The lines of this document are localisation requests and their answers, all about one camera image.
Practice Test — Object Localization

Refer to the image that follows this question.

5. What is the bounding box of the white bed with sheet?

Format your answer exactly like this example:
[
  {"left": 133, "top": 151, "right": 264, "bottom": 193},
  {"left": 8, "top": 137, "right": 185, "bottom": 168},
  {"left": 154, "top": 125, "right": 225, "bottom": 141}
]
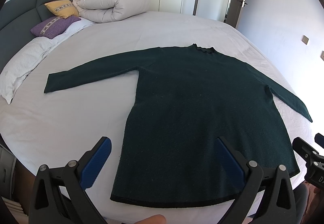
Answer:
[{"left": 0, "top": 10, "right": 313, "bottom": 224}]

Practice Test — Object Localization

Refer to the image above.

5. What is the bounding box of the rolled beige duvet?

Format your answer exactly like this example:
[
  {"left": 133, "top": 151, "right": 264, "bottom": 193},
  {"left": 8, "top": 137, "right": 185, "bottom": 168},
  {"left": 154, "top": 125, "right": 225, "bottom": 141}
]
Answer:
[{"left": 72, "top": 0, "right": 150, "bottom": 23}]

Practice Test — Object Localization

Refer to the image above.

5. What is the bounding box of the dark green knit sweater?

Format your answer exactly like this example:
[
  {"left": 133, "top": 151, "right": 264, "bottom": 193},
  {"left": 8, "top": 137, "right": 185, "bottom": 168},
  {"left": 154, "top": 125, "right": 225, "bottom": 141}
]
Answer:
[{"left": 45, "top": 45, "right": 310, "bottom": 208}]

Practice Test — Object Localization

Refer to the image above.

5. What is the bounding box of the person's left hand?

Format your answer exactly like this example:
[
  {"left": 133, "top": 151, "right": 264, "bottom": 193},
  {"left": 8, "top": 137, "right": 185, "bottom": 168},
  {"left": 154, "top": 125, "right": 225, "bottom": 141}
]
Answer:
[{"left": 135, "top": 214, "right": 166, "bottom": 224}]

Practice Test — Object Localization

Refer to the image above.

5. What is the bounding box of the yellow patterned cushion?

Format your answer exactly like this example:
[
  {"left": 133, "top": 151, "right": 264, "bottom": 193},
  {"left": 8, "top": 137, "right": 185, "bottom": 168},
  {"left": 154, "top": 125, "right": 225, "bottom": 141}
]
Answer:
[{"left": 45, "top": 0, "right": 79, "bottom": 19}]

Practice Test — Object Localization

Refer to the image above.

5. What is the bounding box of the purple patterned cushion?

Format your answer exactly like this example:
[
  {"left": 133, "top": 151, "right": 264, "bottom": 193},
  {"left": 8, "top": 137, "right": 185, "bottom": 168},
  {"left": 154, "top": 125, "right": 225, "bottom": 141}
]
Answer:
[{"left": 30, "top": 16, "right": 81, "bottom": 39}]

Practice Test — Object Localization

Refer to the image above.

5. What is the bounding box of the wall light switch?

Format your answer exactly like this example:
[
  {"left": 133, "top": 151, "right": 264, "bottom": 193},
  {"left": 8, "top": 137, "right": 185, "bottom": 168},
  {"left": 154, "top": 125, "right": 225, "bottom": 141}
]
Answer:
[{"left": 302, "top": 35, "right": 309, "bottom": 45}]

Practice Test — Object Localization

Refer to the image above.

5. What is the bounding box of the dark grey upholstered headboard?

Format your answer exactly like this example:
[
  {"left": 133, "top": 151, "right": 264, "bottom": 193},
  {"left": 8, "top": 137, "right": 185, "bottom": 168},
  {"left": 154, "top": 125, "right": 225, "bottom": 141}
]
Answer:
[{"left": 0, "top": 0, "right": 73, "bottom": 69}]

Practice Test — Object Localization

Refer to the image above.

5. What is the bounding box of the beige wall socket plate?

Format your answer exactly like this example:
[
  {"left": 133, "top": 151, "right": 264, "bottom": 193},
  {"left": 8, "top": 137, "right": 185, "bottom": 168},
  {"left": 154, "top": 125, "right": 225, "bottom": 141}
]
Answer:
[{"left": 320, "top": 51, "right": 324, "bottom": 61}]

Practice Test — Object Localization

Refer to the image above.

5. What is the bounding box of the white pillow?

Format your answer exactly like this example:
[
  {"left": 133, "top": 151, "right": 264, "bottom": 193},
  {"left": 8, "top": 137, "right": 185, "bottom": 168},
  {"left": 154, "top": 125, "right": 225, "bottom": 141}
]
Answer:
[{"left": 1, "top": 17, "right": 94, "bottom": 104}]

